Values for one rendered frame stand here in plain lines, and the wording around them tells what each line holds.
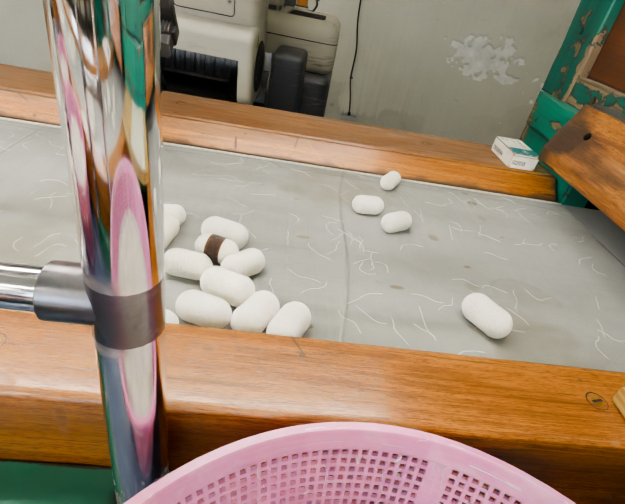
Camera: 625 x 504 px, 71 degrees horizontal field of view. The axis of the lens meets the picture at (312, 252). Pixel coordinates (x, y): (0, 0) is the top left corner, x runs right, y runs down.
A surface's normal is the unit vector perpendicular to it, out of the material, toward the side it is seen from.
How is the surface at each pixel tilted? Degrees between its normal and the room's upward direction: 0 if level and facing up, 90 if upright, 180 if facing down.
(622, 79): 90
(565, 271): 0
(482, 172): 45
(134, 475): 90
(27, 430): 90
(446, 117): 90
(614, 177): 67
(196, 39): 98
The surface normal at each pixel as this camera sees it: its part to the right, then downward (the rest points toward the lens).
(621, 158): -0.84, -0.44
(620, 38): -0.99, -0.13
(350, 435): 0.16, 0.33
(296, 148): 0.14, -0.18
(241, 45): -0.10, 0.66
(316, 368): 0.17, -0.82
